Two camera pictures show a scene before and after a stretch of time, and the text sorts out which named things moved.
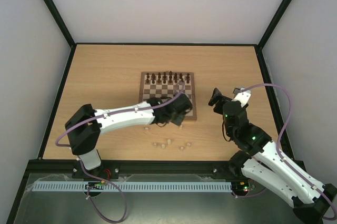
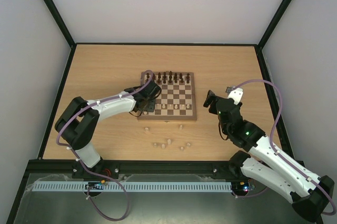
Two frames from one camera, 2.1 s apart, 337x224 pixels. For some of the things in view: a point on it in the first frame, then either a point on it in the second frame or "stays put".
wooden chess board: (160, 84) stays put
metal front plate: (264, 205) stays put
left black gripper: (179, 120) -> (151, 108)
